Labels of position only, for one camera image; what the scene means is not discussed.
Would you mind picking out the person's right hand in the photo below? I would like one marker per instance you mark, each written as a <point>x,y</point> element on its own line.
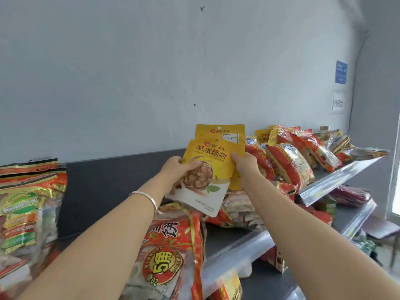
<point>247,168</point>

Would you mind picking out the person's left hand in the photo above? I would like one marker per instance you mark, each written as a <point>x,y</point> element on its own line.
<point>173,173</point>

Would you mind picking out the person's left thumb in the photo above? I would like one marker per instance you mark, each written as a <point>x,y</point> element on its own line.
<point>190,167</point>

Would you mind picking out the person's right thumb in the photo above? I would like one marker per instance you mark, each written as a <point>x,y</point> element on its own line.
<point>236,157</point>

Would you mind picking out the yellow walnut snack packet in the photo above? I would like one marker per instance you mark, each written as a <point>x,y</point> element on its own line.
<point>212,171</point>

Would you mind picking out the yellow packet with white label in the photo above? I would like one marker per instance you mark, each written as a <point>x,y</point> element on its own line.
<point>220,132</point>

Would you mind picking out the person's left forearm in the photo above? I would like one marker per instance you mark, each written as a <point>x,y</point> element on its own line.
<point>93,246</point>

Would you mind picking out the person's right forearm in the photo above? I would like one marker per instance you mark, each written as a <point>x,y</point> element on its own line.
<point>306,240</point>

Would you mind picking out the small yellow snack packet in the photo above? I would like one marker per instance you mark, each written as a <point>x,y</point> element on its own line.
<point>265,136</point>

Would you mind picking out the pile of brown snack packets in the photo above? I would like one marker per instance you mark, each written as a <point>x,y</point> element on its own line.
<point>240,209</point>

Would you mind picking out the row of red snack packets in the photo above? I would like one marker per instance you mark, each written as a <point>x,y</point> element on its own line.
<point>290,162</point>

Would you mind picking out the grey metal shelving unit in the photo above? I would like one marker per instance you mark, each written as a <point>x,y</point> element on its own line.
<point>243,243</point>

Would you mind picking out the large red pastry bag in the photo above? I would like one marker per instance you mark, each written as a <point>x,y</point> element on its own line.
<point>168,256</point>

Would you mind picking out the roll of tape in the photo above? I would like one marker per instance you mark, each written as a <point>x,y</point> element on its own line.
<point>325,128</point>

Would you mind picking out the green snack packet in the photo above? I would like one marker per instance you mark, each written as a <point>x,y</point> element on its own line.
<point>326,205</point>

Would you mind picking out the red and brown box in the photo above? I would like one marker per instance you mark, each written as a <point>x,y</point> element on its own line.
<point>276,260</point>

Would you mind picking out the pile of shiny snack packets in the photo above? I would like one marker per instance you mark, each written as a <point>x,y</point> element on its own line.
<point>350,146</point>

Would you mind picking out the purple snack packet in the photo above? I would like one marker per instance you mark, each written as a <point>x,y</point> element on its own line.
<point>350,196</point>

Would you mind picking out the yellow and red snack bag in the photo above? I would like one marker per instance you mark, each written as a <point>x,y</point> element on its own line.
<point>229,289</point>

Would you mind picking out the brown stool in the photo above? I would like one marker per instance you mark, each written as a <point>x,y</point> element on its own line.
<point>382,228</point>

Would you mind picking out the green and yellow snack bag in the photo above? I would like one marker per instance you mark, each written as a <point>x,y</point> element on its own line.
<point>25,212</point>

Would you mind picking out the white paper wall sign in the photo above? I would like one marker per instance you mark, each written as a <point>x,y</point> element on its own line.
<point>337,103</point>

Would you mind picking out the blue wall sign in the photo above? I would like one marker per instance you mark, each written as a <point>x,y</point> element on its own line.
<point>341,72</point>

